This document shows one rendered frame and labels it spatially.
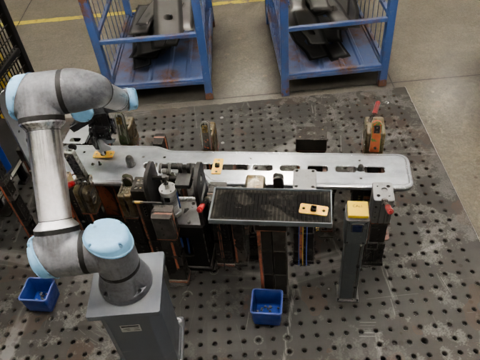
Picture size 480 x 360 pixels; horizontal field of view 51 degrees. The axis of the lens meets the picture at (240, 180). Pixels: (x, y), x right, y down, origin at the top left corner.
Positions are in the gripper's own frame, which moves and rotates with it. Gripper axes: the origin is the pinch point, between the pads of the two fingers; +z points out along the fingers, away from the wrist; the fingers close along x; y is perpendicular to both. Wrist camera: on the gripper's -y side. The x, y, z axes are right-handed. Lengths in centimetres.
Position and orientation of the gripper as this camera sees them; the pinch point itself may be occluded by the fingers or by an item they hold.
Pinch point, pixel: (102, 150)
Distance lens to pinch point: 207.9
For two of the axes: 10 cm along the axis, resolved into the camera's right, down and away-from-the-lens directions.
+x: 1.1, -7.1, 7.0
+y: 9.9, 0.3, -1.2
